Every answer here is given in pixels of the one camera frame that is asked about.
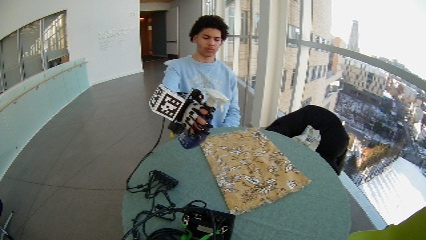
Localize black electronics box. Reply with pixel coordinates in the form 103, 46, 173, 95
179, 205, 237, 240

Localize white marker cube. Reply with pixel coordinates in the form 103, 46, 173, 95
147, 83, 186, 122

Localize wooden wall handrail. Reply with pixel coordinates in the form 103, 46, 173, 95
0, 60, 89, 113

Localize blue spray bottle white trigger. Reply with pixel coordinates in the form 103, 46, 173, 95
177, 87, 230, 150

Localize black coiled cable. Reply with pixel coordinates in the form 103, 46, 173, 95
145, 227, 187, 240

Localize yellow-green object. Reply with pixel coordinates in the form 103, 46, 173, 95
346, 206, 426, 240

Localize long black glove cable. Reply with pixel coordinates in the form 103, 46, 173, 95
125, 117, 167, 192

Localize the person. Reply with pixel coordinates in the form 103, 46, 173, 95
161, 14, 242, 129

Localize black cable hub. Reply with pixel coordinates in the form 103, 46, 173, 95
149, 169, 179, 190

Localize green cable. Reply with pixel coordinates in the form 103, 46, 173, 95
179, 216, 223, 240

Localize tan floral cloth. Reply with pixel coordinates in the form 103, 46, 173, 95
199, 127, 312, 216

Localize tangled black cables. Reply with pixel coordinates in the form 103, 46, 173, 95
121, 186, 207, 240

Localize grey window railing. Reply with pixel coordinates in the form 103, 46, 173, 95
286, 38, 426, 92

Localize open door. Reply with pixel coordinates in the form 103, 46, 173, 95
165, 5, 181, 58

